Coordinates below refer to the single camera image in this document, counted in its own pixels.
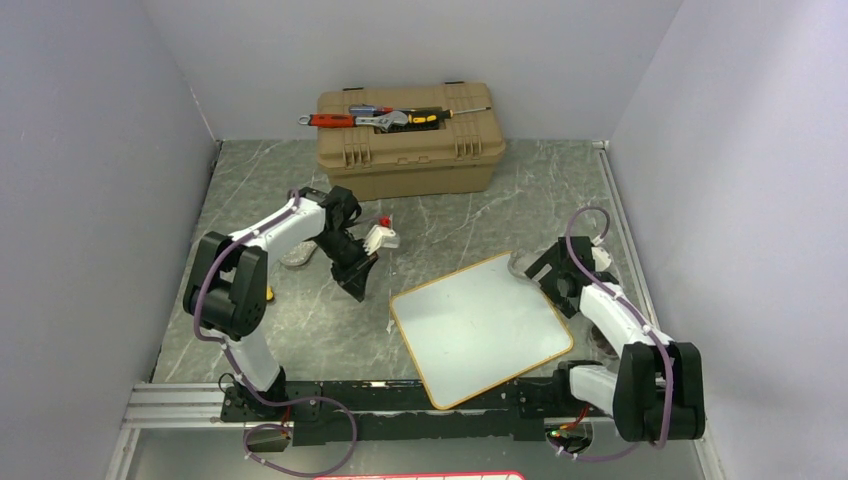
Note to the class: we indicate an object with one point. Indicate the blue red handled screwdriver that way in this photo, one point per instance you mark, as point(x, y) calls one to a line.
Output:
point(374, 110)

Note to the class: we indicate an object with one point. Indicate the yellow framed whiteboard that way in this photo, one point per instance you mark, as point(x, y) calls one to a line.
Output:
point(476, 328)

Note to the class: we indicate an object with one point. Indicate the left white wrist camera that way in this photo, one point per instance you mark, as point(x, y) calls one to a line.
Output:
point(381, 236)

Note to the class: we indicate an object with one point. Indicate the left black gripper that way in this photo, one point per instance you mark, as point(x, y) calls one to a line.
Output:
point(354, 278)

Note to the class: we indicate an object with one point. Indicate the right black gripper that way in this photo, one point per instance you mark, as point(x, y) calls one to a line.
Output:
point(552, 259)

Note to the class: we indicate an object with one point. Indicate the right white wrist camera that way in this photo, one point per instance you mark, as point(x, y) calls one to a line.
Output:
point(601, 257)

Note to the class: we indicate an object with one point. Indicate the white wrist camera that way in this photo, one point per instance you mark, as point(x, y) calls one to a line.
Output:
point(381, 236)
point(601, 257)

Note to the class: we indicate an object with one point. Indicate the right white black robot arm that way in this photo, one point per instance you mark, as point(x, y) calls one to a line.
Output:
point(656, 393)

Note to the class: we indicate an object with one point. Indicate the yellow black handled screwdriver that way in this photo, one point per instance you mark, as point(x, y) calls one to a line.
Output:
point(433, 116)

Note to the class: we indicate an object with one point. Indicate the grey mesh scrubbing pad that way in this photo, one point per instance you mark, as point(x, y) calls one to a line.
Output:
point(521, 260)

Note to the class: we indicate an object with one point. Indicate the black aluminium base frame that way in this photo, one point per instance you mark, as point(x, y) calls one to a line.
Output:
point(336, 411)

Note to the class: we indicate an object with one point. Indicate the tan plastic toolbox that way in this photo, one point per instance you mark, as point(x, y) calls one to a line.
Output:
point(450, 156)

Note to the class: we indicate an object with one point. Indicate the red handled adjustable wrench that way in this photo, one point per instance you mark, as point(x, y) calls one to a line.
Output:
point(383, 122)

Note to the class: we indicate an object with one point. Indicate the grey scrubbing pad left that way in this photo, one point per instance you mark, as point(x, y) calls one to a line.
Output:
point(299, 256)

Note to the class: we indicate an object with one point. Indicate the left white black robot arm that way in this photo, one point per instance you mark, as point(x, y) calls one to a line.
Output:
point(227, 291)

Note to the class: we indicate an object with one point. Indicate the dark brown scrubbing pad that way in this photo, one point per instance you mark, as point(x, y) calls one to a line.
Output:
point(601, 343)

